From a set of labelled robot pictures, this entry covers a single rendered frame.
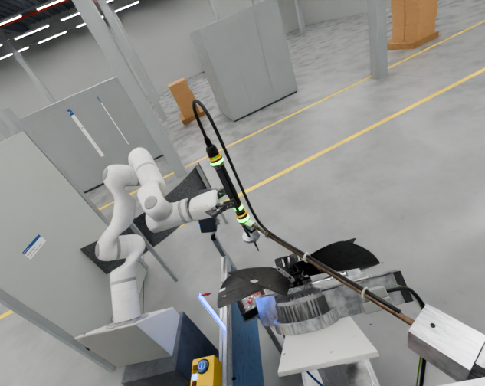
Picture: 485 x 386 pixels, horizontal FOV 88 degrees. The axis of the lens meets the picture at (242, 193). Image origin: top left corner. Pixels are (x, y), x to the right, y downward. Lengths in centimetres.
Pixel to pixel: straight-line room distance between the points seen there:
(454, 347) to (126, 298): 121
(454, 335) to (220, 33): 663
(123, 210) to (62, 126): 579
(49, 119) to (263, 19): 533
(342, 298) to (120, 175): 108
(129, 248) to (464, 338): 128
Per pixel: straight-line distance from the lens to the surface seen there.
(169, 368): 152
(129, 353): 156
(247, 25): 701
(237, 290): 121
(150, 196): 87
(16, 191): 265
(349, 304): 117
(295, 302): 110
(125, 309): 141
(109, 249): 140
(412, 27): 877
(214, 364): 125
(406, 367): 226
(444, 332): 62
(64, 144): 715
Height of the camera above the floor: 212
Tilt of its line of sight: 33 degrees down
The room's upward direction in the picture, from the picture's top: 24 degrees counter-clockwise
